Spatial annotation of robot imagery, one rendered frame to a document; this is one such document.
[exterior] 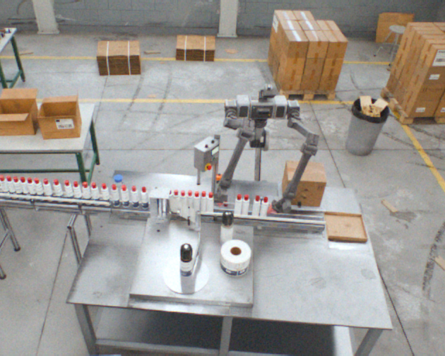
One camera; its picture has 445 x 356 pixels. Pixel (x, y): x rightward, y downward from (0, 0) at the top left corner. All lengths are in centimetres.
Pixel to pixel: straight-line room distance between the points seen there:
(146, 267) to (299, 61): 411
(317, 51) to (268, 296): 409
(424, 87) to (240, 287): 422
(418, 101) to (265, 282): 406
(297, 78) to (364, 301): 399
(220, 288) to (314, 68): 419
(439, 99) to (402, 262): 276
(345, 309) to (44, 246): 283
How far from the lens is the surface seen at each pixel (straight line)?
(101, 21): 847
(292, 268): 318
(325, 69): 650
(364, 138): 557
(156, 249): 314
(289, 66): 632
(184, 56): 740
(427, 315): 437
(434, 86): 643
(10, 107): 474
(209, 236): 322
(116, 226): 339
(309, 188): 346
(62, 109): 454
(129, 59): 691
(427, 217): 523
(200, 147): 302
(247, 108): 345
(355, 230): 355
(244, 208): 330
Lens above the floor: 331
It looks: 42 degrees down
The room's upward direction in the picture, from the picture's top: 4 degrees clockwise
